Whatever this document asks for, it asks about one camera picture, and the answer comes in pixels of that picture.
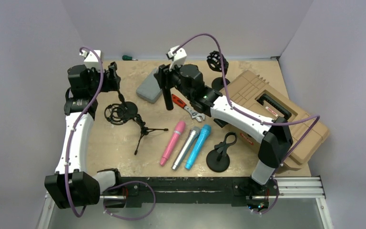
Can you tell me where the round-base mic stand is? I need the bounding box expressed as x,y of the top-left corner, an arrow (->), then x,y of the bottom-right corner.
116,91 -> 138,121
206,132 -> 237,173

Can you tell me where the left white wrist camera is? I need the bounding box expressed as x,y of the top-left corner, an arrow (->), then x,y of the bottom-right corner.
79,50 -> 102,72

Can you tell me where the black tripod shock-mount stand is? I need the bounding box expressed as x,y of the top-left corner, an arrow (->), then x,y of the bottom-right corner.
104,102 -> 169,155

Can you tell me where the shock-mount mic stand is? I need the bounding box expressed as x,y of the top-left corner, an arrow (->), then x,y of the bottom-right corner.
206,51 -> 224,91

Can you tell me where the blue microphone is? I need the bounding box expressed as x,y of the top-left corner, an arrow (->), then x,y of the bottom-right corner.
185,125 -> 212,170

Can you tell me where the pink microphone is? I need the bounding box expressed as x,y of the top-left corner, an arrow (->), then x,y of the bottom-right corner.
160,121 -> 186,166

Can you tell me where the green handle screwdriver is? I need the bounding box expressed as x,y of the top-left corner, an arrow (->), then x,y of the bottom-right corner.
122,55 -> 138,61

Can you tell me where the black handheld microphone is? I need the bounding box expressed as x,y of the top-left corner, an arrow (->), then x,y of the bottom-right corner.
162,86 -> 173,111

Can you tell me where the purple cable loop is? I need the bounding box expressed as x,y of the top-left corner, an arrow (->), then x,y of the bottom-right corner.
102,180 -> 157,221

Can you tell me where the grey plastic case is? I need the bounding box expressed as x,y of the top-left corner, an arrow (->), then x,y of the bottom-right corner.
136,68 -> 162,104

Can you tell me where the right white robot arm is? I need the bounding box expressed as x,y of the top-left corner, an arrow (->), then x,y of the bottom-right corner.
154,64 -> 293,194

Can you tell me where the red adjustable wrench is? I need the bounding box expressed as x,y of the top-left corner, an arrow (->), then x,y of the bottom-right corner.
172,94 -> 205,122

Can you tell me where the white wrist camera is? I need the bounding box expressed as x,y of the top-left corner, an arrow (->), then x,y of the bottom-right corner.
79,50 -> 102,72
166,46 -> 187,71

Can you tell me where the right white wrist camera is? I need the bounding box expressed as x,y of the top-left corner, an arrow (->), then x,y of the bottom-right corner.
166,46 -> 187,71

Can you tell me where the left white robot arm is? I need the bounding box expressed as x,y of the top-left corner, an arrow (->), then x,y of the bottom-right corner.
44,62 -> 123,209

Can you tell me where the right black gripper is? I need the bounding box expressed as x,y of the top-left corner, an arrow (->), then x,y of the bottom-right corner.
156,60 -> 193,101

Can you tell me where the tan plastic tool case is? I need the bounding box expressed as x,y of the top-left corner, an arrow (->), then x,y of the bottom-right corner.
220,70 -> 330,173

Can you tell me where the silver microphone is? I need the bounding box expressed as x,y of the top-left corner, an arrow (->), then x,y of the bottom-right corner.
171,126 -> 200,170

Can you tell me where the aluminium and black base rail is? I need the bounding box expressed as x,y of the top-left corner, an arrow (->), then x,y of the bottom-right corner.
99,177 -> 325,210

